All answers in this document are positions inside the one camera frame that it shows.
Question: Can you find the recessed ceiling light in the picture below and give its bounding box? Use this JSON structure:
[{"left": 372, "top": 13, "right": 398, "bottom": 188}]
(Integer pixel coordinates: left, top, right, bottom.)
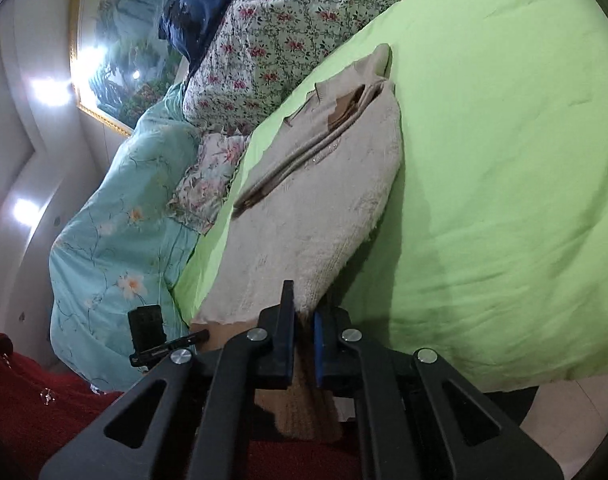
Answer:
[
  {"left": 12, "top": 198, "right": 38, "bottom": 224},
  {"left": 30, "top": 76, "right": 70, "bottom": 107}
]

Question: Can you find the green bed sheet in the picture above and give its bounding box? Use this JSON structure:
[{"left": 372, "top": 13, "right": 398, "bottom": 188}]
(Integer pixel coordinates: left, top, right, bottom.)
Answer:
[{"left": 174, "top": 0, "right": 608, "bottom": 396}]

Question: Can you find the pale floral pillow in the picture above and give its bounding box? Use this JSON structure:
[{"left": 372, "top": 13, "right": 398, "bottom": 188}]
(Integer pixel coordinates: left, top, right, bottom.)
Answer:
[{"left": 171, "top": 131, "right": 251, "bottom": 235}]

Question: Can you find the beige knit sweater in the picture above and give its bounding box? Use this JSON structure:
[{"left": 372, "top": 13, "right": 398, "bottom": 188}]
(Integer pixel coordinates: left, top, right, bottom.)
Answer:
[{"left": 189, "top": 42, "right": 405, "bottom": 443}]

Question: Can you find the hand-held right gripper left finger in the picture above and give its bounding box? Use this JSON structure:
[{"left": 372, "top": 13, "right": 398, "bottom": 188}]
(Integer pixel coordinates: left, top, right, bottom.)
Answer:
[{"left": 38, "top": 280, "right": 297, "bottom": 480}]

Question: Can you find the teal floral duvet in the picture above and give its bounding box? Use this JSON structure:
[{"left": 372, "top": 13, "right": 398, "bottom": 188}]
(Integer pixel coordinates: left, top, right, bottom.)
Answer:
[{"left": 48, "top": 82, "right": 209, "bottom": 395}]

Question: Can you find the navy blue blanket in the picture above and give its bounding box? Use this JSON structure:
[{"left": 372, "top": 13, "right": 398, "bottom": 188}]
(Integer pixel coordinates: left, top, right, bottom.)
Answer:
[{"left": 158, "top": 0, "right": 279, "bottom": 77}]

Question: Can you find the red knit clothing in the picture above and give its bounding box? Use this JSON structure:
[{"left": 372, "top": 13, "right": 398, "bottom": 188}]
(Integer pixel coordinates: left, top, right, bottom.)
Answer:
[{"left": 0, "top": 331, "right": 359, "bottom": 480}]

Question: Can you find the gold framed landscape painting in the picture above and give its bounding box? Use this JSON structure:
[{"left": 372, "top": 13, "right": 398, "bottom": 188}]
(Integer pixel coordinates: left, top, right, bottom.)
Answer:
[{"left": 68, "top": 0, "right": 195, "bottom": 137}]

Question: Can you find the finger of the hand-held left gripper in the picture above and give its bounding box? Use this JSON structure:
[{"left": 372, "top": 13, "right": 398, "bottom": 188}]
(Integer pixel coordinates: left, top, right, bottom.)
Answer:
[{"left": 130, "top": 331, "right": 207, "bottom": 367}]

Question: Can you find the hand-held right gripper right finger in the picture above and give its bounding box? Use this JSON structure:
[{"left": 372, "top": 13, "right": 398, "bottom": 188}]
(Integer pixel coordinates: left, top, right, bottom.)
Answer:
[{"left": 312, "top": 307, "right": 565, "bottom": 480}]

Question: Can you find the red floral white quilt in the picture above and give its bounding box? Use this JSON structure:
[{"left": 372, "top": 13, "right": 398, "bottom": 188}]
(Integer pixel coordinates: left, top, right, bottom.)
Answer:
[{"left": 181, "top": 0, "right": 449, "bottom": 136}]

